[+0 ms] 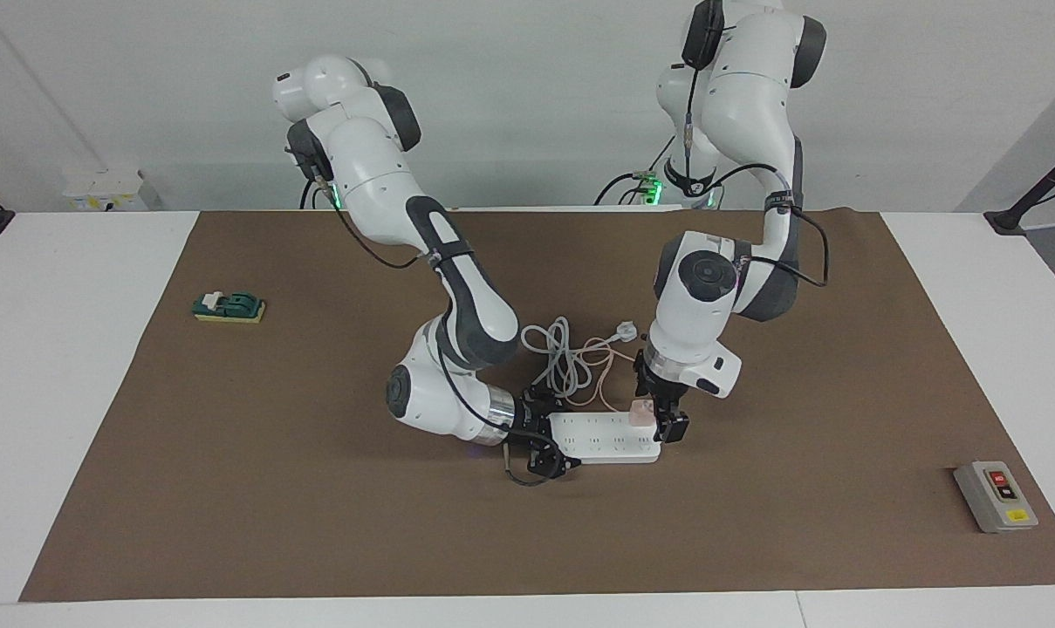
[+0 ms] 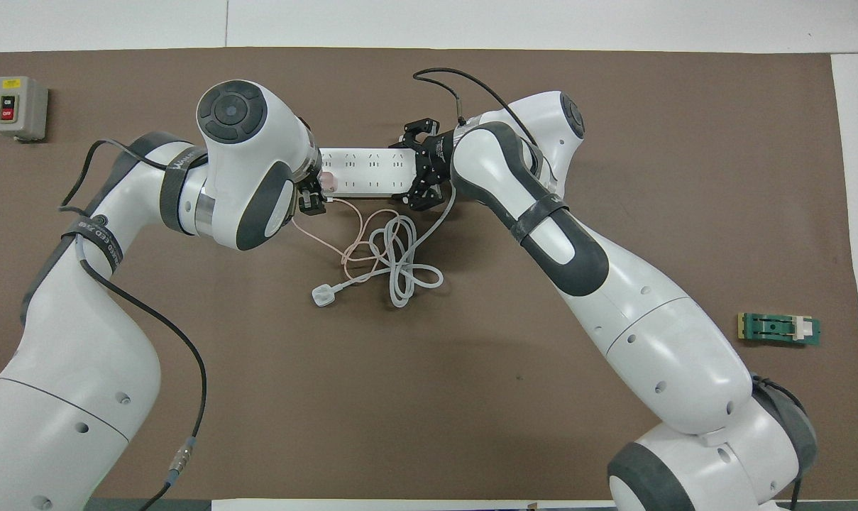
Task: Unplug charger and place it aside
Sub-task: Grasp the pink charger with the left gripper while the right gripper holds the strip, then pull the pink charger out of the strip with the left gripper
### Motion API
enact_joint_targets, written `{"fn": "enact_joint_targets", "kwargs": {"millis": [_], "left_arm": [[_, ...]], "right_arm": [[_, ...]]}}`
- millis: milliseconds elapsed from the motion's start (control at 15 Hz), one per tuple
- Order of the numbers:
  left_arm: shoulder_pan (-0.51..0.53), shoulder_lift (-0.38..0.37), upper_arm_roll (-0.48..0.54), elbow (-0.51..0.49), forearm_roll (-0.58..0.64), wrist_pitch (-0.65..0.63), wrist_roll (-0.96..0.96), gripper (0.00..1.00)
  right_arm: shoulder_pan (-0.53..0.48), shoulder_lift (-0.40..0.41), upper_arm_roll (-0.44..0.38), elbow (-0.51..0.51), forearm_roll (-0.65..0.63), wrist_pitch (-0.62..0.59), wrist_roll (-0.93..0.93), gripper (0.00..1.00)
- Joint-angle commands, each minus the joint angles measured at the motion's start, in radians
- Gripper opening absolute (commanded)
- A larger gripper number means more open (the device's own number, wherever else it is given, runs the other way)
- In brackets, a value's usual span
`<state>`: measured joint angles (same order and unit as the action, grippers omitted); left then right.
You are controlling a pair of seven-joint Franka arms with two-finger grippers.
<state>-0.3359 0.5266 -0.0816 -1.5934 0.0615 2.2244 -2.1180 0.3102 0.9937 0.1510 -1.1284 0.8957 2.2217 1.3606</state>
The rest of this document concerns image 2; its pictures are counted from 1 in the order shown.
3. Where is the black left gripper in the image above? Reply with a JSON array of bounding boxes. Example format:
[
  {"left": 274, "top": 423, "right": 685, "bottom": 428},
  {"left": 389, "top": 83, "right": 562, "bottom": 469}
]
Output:
[{"left": 297, "top": 169, "right": 329, "bottom": 216}]

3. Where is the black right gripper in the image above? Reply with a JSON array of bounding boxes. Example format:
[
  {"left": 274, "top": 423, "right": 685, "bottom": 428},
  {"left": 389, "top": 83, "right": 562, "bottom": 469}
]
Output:
[{"left": 390, "top": 118, "right": 466, "bottom": 211}]

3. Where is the pink charging cable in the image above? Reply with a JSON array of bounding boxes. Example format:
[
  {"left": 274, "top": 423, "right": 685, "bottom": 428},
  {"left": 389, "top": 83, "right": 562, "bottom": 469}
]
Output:
[{"left": 290, "top": 197, "right": 401, "bottom": 285}]

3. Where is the white power strip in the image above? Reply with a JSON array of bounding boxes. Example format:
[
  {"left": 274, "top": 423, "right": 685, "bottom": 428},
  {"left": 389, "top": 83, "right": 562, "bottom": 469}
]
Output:
[{"left": 319, "top": 148, "right": 419, "bottom": 199}]

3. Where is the brown table mat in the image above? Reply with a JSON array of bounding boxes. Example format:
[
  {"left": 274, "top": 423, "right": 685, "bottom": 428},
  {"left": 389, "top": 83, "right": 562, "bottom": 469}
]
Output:
[{"left": 0, "top": 47, "right": 858, "bottom": 501}]

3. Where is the green circuit board fixture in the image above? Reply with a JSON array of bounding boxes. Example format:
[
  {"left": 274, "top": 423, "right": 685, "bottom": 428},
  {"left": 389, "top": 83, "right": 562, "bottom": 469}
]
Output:
[{"left": 737, "top": 312, "right": 822, "bottom": 348}]

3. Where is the white power cord with plug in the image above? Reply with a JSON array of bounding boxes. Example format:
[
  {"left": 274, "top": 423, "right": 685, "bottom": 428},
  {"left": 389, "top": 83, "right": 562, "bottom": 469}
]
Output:
[{"left": 310, "top": 186, "right": 458, "bottom": 309}]

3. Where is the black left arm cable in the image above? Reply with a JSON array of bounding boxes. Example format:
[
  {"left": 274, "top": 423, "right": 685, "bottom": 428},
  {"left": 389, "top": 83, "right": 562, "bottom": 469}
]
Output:
[{"left": 58, "top": 138, "right": 208, "bottom": 511}]

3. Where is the grey on-off switch box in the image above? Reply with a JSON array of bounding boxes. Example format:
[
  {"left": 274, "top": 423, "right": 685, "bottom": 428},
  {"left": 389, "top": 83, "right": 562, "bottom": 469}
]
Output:
[{"left": 0, "top": 76, "right": 50, "bottom": 143}]

